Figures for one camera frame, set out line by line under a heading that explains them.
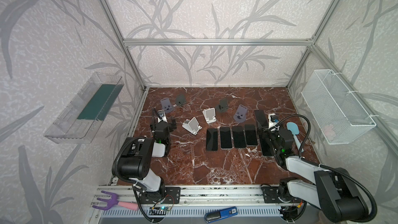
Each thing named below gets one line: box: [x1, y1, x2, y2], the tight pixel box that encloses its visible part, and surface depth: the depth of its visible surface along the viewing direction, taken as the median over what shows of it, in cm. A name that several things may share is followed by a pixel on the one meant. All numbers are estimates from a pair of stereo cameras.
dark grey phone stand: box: [215, 98, 229, 114], surface depth 107 cm
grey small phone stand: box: [160, 98, 174, 114], surface depth 105 cm
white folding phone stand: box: [181, 116, 203, 136], surface depth 96 cm
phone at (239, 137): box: [232, 125, 247, 149], surface depth 96 cm
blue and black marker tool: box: [204, 206, 239, 224], surface depth 68 cm
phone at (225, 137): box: [219, 126, 233, 150], surface depth 97 cm
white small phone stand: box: [202, 107, 218, 124], surface depth 101 cm
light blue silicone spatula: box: [286, 121, 304, 153], surface depth 99 cm
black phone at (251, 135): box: [244, 124, 259, 146], surface depth 96 cm
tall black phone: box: [206, 128, 219, 151], surface depth 96 cm
